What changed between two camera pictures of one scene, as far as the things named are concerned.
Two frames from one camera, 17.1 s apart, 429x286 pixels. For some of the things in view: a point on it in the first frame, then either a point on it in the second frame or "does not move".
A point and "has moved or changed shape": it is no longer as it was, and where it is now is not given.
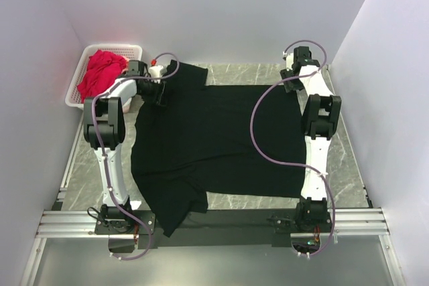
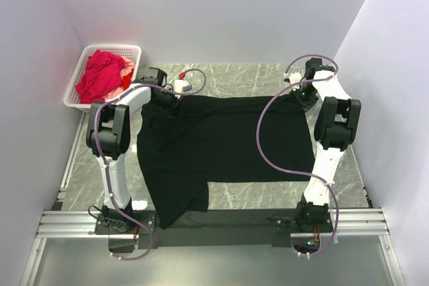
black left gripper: (159, 97) → (174, 111)
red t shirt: (102, 67) does not move
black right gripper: (289, 86) → (305, 106)
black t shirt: (247, 140) has moved or changed shape
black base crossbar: (244, 229) does not move
